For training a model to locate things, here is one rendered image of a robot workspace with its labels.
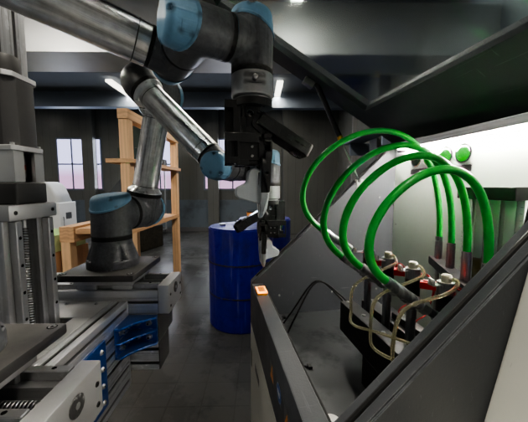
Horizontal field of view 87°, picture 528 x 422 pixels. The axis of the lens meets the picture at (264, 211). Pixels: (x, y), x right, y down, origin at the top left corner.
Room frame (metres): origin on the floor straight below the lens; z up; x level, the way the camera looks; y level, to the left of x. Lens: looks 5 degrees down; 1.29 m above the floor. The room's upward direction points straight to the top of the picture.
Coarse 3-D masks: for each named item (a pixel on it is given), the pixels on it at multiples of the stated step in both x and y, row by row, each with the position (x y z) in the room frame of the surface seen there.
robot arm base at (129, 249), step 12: (96, 240) 0.82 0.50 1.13; (108, 240) 0.82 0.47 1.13; (120, 240) 0.84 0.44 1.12; (96, 252) 0.82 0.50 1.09; (108, 252) 0.82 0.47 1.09; (120, 252) 0.84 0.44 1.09; (132, 252) 0.87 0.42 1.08; (96, 264) 0.80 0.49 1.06; (108, 264) 0.81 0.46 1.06; (120, 264) 0.82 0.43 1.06; (132, 264) 0.86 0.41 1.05
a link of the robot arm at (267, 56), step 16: (240, 16) 0.47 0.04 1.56; (256, 16) 0.48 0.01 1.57; (240, 32) 0.46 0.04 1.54; (256, 32) 0.48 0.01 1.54; (272, 32) 0.50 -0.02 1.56; (240, 48) 0.48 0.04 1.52; (256, 48) 0.48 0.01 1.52; (272, 48) 0.51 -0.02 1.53; (240, 64) 0.49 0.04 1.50; (256, 64) 0.48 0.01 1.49; (272, 64) 0.51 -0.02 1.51
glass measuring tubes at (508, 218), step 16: (496, 192) 0.62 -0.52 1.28; (512, 192) 0.59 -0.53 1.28; (496, 208) 0.63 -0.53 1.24; (512, 208) 0.60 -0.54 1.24; (480, 224) 0.67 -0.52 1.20; (496, 224) 0.63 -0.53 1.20; (512, 224) 0.60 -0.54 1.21; (480, 240) 0.66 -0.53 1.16; (496, 240) 0.63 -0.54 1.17; (480, 256) 0.66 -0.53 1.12
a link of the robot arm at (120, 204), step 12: (120, 192) 0.92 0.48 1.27; (96, 204) 0.82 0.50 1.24; (108, 204) 0.83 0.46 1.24; (120, 204) 0.84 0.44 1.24; (132, 204) 0.90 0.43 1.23; (96, 216) 0.82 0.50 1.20; (108, 216) 0.82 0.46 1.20; (120, 216) 0.84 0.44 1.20; (132, 216) 0.89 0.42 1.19; (96, 228) 0.82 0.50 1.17; (108, 228) 0.82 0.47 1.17; (120, 228) 0.84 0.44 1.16; (132, 228) 0.92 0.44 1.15
